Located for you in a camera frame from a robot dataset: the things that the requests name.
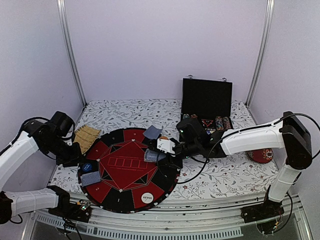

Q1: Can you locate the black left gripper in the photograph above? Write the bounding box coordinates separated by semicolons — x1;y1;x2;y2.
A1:
44;135;86;167

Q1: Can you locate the blue small blind button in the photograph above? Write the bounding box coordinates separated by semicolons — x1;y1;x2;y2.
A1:
81;163;92;173

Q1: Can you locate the single blue playing card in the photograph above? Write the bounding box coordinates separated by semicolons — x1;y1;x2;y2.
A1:
143;125;162;140

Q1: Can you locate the blue checkered card deck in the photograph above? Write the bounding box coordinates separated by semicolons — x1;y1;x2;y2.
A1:
143;148;166;163

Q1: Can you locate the white dealer button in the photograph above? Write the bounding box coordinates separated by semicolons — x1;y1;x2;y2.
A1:
141;192;154;204

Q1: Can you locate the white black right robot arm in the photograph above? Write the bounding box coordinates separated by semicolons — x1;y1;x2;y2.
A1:
156;111;315;218

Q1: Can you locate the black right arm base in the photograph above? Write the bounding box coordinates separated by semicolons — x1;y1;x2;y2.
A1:
240;202;285;223

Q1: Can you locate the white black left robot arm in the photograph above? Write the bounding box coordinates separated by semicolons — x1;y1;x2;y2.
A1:
0;111;82;224

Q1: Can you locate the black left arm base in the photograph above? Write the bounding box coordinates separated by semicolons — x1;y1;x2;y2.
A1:
48;199;92;223

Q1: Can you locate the boxed card deck in case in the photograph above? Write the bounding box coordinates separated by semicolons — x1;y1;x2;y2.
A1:
205;127;216;134

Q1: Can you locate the woven bamboo fan mat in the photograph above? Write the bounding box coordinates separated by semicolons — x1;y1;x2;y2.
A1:
73;124;101;154

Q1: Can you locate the poker chip row far left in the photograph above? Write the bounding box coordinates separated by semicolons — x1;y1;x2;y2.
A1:
182;113;190;120

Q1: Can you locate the poker chip row far right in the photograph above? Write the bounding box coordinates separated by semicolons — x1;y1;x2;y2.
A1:
222;116;233;130

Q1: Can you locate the black poker chip case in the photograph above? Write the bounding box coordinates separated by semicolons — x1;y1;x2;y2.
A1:
180;78;233;129

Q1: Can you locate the round red black poker mat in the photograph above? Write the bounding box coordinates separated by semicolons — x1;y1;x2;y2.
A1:
77;128;180;214

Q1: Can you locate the red floral round tin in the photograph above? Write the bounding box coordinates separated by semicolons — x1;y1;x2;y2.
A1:
246;148;274;164

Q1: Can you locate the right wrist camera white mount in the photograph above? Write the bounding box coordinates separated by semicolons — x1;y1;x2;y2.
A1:
156;138;176;154

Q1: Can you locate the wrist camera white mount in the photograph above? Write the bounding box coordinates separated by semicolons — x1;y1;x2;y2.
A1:
49;111;75;138
156;138;176;154

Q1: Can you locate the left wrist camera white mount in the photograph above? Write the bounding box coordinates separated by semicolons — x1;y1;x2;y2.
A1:
49;111;75;138

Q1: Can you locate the left aluminium corner post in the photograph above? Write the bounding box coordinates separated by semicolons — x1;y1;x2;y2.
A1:
56;0;87;107

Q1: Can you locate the aluminium corner post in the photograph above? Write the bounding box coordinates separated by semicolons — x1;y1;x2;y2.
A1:
245;0;275;108
56;0;87;107

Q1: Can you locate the right aluminium corner post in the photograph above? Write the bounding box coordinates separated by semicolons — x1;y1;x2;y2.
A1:
245;0;275;108

